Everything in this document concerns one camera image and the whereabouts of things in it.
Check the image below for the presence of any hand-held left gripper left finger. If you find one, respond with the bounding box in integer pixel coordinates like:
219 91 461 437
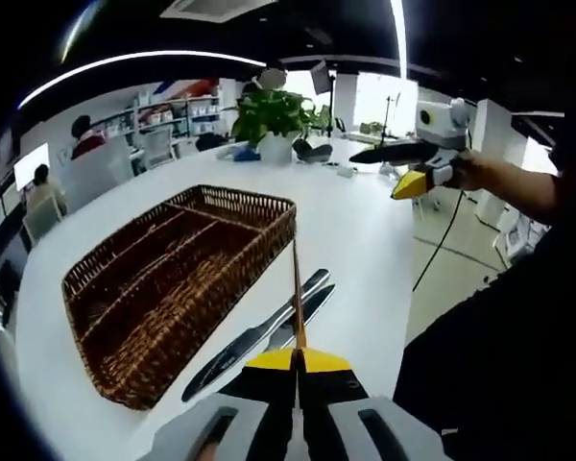
141 348 300 461

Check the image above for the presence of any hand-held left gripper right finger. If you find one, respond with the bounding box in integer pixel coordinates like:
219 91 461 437
297 348 452 461

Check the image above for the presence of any wooden chopstick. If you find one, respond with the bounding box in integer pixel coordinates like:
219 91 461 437
291 233 311 352
290 233 308 352

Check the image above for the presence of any brown wicker storage tray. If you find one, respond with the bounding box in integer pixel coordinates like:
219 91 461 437
60 184 298 412

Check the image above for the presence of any person's right hand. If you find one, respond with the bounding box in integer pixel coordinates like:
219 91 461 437
450 148 493 192

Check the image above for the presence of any dark grey object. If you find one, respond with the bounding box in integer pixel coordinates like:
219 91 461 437
292 137 334 163

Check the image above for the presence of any long ceiling light strip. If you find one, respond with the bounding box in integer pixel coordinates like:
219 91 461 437
390 0 409 78

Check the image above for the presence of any studio light on stand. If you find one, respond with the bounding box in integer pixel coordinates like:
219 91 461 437
309 60 340 138

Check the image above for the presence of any green potted plant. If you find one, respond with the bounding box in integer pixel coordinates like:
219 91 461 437
230 88 335 164

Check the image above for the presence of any person's black clothing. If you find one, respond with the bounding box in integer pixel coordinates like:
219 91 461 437
392 85 576 461

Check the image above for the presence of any metal shelf with white boxes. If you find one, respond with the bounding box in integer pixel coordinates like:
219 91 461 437
90 93 222 140

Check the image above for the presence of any white ceiling air conditioner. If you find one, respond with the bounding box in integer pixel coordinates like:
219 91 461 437
159 0 277 21

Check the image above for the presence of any white mesh office chair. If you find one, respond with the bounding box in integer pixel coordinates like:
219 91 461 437
141 127 177 167

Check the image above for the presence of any curved ceiling light strip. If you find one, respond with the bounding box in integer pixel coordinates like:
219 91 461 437
17 50 268 110

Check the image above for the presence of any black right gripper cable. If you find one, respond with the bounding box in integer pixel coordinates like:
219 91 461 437
411 187 465 293

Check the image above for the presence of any white wall screen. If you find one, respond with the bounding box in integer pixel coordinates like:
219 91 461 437
12 142 51 191

